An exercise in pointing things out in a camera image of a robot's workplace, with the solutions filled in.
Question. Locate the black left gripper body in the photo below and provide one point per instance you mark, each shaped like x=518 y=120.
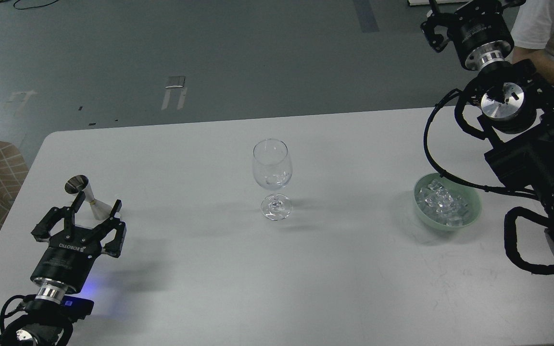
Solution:
x=66 y=264

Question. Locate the steel double jigger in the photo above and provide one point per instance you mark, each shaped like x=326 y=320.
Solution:
x=80 y=183

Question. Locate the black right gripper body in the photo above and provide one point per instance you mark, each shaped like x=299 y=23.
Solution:
x=480 y=34

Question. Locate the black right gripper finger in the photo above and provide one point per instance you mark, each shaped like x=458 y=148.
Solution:
x=496 y=4
x=436 y=28

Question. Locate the metal floor plate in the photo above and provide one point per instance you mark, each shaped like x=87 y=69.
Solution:
x=175 y=92

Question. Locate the clear ice cubes pile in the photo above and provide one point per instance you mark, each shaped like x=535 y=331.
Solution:
x=441 y=204

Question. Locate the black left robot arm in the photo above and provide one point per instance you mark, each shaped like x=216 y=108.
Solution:
x=47 y=318

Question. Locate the green bowl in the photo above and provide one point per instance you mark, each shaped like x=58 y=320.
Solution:
x=468 y=192

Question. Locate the person in white shirt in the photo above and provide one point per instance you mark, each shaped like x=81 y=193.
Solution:
x=551 y=38

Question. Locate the clear wine glass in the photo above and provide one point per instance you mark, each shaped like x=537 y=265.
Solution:
x=272 y=170

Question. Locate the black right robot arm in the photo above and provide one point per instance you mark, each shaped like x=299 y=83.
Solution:
x=508 y=104

